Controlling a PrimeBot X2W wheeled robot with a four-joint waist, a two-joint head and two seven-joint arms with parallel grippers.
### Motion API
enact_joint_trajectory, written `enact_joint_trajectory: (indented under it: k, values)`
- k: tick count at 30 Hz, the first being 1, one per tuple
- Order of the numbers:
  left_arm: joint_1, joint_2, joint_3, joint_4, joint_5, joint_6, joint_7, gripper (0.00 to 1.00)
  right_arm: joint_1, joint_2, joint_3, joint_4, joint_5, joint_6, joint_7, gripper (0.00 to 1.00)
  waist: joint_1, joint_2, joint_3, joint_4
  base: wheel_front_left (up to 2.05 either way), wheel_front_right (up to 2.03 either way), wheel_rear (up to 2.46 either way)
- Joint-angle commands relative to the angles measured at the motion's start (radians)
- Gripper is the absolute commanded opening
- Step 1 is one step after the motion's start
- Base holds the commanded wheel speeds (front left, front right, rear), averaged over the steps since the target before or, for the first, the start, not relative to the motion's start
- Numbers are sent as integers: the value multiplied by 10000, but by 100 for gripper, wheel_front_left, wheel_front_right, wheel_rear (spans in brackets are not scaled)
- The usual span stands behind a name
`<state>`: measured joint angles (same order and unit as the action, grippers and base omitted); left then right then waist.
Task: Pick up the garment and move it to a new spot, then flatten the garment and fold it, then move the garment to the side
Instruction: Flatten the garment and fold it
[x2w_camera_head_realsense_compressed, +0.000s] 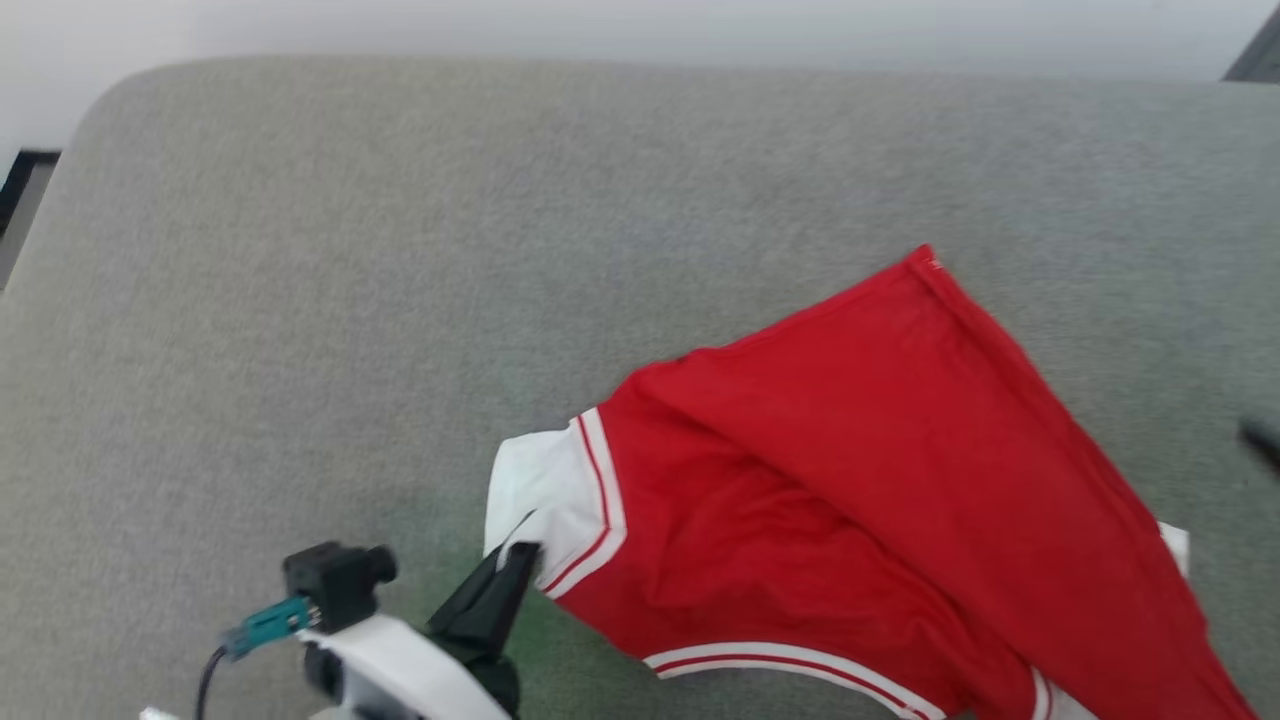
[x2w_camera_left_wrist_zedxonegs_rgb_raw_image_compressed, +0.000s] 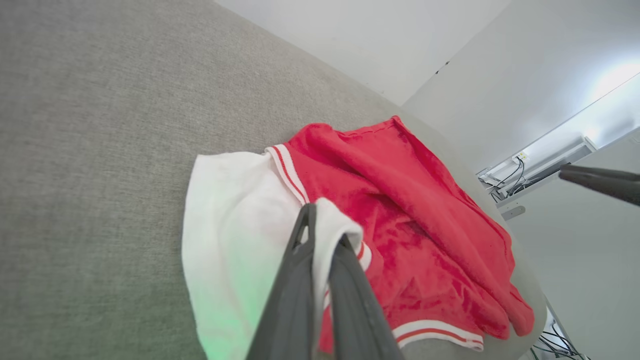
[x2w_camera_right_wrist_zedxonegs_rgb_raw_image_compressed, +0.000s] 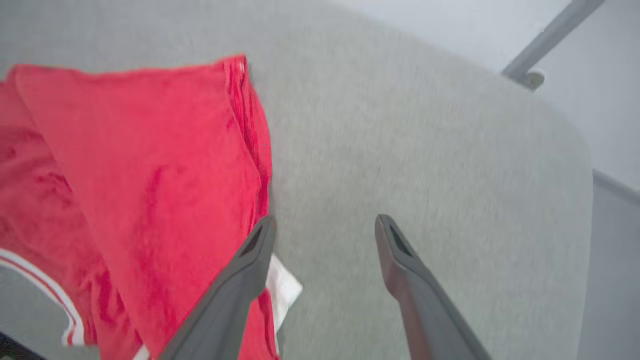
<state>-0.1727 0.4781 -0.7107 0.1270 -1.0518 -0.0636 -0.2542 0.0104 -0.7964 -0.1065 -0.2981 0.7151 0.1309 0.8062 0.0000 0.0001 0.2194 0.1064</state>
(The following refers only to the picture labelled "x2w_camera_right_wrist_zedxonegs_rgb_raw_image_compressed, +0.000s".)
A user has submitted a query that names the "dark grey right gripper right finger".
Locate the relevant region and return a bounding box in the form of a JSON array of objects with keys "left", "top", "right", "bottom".
[{"left": 375, "top": 214, "right": 494, "bottom": 360}]

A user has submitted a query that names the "grey metal pole with bracket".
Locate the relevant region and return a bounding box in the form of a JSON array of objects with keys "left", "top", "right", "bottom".
[{"left": 501, "top": 0, "right": 607, "bottom": 92}]

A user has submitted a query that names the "grey fabric sofa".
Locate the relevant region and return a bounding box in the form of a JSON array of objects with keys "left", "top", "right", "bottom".
[{"left": 0, "top": 0, "right": 595, "bottom": 360}]

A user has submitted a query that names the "red and white garment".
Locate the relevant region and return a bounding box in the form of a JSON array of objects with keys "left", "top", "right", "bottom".
[{"left": 0, "top": 54, "right": 304, "bottom": 360}]

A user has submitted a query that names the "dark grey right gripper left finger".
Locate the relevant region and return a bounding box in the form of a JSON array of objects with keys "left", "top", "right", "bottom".
[{"left": 159, "top": 215, "right": 277, "bottom": 360}]

